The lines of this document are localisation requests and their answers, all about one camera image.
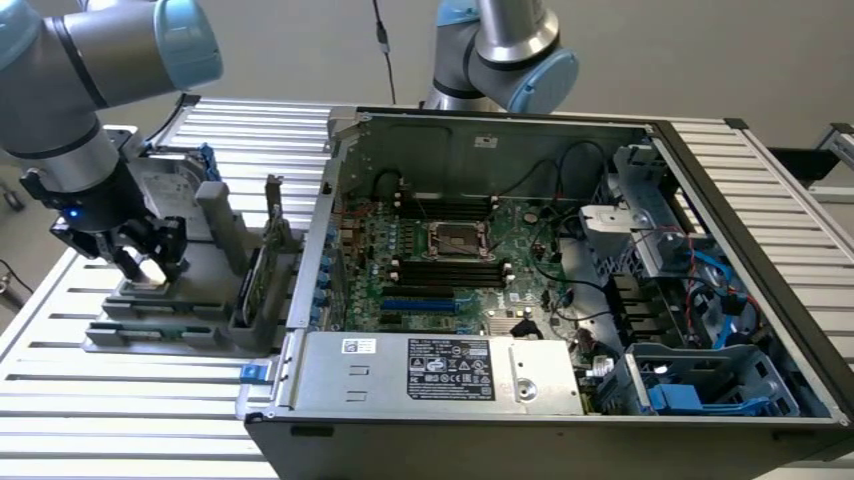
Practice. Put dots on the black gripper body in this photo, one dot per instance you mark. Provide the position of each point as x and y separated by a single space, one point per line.
100 200

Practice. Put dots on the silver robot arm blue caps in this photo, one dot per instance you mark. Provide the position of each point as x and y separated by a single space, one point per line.
80 60

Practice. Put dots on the silver cpu chip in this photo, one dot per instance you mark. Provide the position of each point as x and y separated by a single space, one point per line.
150 277

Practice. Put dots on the cpu socket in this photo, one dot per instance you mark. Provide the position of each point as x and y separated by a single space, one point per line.
461 240

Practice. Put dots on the grey parts rack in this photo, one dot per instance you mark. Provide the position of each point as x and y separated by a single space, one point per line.
214 280

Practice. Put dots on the silver hard disk blue carrier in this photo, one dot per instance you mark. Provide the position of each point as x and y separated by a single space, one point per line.
167 190

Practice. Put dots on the green ram stick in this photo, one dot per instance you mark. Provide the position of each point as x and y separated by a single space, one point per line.
154 330

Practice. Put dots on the green graphics card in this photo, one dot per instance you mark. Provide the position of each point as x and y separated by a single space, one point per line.
267 260

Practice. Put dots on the blue case latch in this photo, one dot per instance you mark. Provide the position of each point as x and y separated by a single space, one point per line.
255 374

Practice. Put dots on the black expansion slot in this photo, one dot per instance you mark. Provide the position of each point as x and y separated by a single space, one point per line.
417 292

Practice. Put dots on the blue expansion slot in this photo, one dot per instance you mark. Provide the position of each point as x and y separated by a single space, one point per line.
417 303

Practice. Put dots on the silver power supply unit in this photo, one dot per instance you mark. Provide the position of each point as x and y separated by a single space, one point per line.
374 375

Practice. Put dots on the black ram slot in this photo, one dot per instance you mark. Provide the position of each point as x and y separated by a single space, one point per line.
447 214
447 196
447 208
450 263
450 283
450 270
450 276
447 202

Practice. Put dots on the green motherboard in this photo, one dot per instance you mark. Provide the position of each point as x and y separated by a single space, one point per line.
521 270

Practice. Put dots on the coin cell battery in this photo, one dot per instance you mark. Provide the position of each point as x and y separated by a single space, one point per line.
531 217

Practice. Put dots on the black open pc case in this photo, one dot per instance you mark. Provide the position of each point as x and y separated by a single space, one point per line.
534 440

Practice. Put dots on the silver metal drive cage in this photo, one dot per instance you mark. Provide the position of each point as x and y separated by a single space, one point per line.
641 210

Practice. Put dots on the grey disk bay blue latch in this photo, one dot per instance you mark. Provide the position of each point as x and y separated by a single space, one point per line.
708 380

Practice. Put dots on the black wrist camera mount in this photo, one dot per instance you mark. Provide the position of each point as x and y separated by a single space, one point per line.
40 187

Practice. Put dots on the aluminium frame with black bracket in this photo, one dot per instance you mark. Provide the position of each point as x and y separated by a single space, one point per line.
821 160

